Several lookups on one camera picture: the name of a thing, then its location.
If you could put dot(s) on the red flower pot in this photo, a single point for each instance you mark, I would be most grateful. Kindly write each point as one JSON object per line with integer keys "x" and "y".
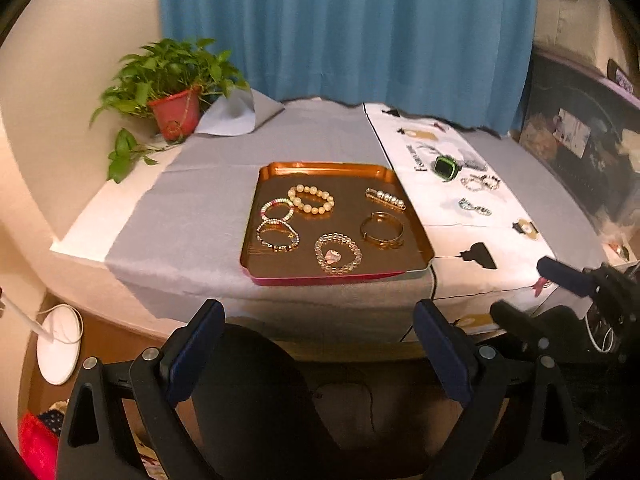
{"x": 178, "y": 115}

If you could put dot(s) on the green black smart watch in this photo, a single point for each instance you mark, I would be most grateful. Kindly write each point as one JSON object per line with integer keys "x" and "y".
{"x": 446, "y": 167}

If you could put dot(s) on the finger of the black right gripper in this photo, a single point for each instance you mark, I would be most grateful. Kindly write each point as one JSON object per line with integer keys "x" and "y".
{"x": 579, "y": 283}
{"x": 516, "y": 323}

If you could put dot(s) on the grey felt table cloth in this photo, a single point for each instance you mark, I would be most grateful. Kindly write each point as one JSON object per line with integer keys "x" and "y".
{"x": 182, "y": 244}

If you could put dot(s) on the beige storage box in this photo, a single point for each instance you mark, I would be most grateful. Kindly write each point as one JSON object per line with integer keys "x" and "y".
{"x": 588, "y": 32}

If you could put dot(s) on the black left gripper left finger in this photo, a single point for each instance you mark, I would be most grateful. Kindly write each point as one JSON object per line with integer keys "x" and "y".
{"x": 96, "y": 440}

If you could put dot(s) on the orange metal tray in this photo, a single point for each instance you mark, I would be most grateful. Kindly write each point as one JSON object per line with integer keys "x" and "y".
{"x": 393, "y": 243}

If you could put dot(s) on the green potted plant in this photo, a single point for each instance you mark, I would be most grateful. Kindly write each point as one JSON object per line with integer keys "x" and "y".
{"x": 159, "y": 69}

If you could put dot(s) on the dark storage cabinet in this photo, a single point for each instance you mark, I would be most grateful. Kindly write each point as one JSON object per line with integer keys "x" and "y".
{"x": 585, "y": 130}

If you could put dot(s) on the white printed table runner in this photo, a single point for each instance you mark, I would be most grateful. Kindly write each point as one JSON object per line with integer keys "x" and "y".
{"x": 486, "y": 244}

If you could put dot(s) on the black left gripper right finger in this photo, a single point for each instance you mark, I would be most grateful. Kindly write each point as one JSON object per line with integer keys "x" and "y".
{"x": 517, "y": 421}

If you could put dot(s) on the white round lamp base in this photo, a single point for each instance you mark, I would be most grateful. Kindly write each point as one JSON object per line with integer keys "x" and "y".
{"x": 58, "y": 349}

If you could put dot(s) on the pearl hair clip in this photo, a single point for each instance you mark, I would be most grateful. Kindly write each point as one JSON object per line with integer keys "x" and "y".
{"x": 386, "y": 199}

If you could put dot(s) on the blue curtain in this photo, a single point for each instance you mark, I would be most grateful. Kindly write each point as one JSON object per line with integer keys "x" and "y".
{"x": 462, "y": 60}

